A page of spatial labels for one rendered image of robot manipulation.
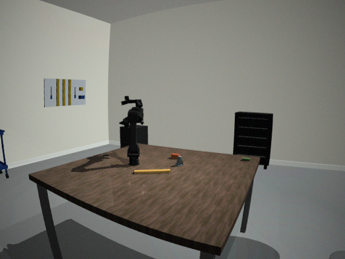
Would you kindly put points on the yellow bar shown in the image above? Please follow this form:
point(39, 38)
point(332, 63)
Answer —
point(144, 171)

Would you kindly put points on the orange block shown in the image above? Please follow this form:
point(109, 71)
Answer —
point(174, 156)

